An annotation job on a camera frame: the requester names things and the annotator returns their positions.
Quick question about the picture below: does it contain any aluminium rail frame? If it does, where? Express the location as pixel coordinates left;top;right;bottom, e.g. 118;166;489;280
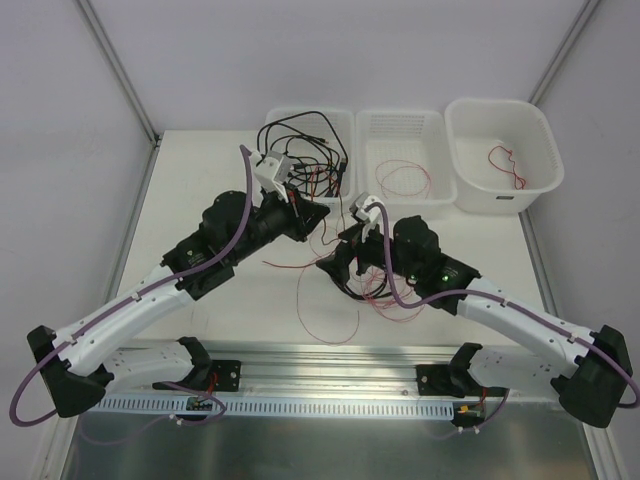
64;130;627;479

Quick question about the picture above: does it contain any aluminium corner post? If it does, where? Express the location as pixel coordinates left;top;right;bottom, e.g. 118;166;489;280
73;0;161;146
527;0;604;107

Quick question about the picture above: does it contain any thick black printed cable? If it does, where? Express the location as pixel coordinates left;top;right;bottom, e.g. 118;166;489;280
256;110;351;199

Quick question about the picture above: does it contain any left aluminium corner post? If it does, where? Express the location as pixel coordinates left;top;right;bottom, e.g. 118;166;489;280
73;0;161;146

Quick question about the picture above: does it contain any white perforated middle basket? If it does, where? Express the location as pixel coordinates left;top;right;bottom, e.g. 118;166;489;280
355;110;457;219

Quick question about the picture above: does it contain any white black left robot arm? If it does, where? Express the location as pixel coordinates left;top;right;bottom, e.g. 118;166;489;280
27;189;330;418

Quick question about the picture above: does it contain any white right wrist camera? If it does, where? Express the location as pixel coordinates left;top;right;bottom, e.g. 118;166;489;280
349;192;381;242

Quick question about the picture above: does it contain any thin pink wire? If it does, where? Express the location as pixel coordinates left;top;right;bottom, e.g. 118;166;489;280
294;219;426;346

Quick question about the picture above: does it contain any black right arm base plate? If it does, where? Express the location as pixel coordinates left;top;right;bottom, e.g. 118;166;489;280
415;364;483;398

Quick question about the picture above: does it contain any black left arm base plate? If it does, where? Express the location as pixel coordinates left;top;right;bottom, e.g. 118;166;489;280
152;359;242;393

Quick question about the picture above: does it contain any white perforated left basket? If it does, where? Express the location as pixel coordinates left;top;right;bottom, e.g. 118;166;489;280
256;106;356;207

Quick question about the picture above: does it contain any red wire in right basket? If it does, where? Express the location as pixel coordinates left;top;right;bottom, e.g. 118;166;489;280
487;144;527;191

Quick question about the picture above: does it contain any white deep right basket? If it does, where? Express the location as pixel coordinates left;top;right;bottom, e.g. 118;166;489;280
444;98;565;215

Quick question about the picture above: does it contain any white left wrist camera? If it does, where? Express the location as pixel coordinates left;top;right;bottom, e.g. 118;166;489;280
249;150;294;203

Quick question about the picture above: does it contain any right aluminium corner post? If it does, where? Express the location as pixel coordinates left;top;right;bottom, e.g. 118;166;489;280
527;0;604;107

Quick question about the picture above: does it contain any white perforated basket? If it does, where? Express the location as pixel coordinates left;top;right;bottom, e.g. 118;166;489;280
256;106;356;207
355;110;457;219

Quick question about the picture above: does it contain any pink wire in middle basket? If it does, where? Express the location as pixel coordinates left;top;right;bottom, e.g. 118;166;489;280
374;159;432;199

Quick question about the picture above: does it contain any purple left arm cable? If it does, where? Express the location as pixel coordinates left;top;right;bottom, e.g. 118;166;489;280
10;144;254;426

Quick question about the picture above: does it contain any thin black micro USB cable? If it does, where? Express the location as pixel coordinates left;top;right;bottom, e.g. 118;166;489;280
279;130;346;196

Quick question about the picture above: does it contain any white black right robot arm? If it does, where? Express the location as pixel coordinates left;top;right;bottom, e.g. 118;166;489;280
316;216;639;428

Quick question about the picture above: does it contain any white slotted cable duct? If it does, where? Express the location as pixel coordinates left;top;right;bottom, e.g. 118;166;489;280
91;394;454;421

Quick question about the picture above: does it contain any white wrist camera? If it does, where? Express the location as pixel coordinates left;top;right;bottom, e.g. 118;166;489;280
249;150;294;203
349;192;381;242

